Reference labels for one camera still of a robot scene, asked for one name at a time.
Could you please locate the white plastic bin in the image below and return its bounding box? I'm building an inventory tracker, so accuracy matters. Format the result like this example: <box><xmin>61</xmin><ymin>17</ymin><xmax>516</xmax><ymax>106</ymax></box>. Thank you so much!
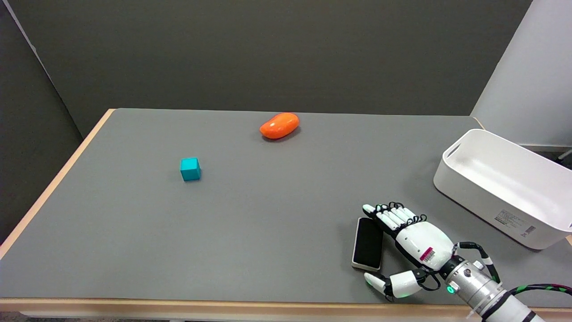
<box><xmin>433</xmin><ymin>129</ymin><xmax>572</xmax><ymax>250</ymax></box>

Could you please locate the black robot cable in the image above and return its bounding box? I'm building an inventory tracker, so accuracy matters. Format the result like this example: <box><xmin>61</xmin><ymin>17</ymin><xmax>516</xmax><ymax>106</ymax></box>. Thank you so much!
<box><xmin>455</xmin><ymin>241</ymin><xmax>572</xmax><ymax>297</ymax></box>

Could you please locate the black blackboard eraser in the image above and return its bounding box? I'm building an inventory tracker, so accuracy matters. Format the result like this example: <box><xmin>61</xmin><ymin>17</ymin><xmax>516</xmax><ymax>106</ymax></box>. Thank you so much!
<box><xmin>352</xmin><ymin>217</ymin><xmax>384</xmax><ymax>271</ymax></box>

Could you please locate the orange plastic mango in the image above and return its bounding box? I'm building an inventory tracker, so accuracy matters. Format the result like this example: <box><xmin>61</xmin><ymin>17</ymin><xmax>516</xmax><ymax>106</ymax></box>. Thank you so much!
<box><xmin>260</xmin><ymin>112</ymin><xmax>299</xmax><ymax>140</ymax></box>

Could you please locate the grey table mat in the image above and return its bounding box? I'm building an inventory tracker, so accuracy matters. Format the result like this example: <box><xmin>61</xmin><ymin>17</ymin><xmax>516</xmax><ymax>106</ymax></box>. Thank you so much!
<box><xmin>0</xmin><ymin>109</ymin><xmax>572</xmax><ymax>307</ymax></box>

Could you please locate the blue cube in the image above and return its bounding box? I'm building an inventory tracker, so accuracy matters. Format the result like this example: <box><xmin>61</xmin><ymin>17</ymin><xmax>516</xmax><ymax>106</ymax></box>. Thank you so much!
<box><xmin>180</xmin><ymin>157</ymin><xmax>201</xmax><ymax>182</ymax></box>

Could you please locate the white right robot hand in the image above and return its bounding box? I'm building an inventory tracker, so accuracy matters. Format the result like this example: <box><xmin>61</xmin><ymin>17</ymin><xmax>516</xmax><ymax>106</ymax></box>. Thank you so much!
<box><xmin>362</xmin><ymin>202</ymin><xmax>455</xmax><ymax>301</ymax></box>

